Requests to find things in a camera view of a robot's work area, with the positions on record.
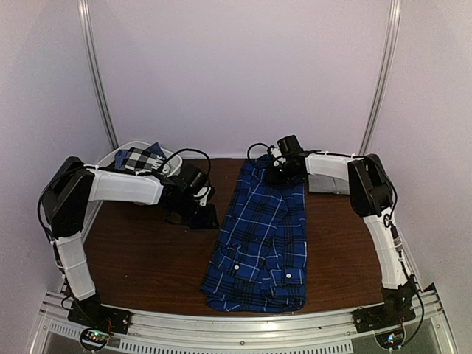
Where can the black white checked shirt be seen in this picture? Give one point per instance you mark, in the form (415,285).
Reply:
(141,161)

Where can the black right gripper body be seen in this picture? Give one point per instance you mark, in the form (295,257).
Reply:
(284,175)

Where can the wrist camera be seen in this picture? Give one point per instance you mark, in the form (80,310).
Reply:
(286,148)
(197,184)

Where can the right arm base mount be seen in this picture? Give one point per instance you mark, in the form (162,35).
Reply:
(389,317)

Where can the right aluminium corner post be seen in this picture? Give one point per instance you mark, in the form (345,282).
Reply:
(389,48)

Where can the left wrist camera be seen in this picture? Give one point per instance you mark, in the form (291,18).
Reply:
(197,184)

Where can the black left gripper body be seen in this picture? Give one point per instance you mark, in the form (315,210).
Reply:
(192,217)

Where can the folded grey shirt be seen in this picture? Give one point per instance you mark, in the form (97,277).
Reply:
(327,185)

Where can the aluminium front rail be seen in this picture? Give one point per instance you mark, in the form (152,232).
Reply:
(325,332)

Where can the white plastic laundry basket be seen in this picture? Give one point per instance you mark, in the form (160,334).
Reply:
(173,166)

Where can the aluminium corner post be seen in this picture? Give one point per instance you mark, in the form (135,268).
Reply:
(389,48)
(94,67)

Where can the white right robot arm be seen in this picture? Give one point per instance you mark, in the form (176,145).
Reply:
(372,197)

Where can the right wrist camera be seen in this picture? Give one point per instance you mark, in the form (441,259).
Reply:
(286,148)

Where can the blue plaid long sleeve shirt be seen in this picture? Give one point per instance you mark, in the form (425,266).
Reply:
(259,263)

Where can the left aluminium corner post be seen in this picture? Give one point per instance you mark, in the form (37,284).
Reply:
(94,67)

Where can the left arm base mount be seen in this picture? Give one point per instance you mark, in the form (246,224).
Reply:
(101,322)

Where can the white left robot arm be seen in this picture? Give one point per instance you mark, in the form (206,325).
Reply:
(62,208)

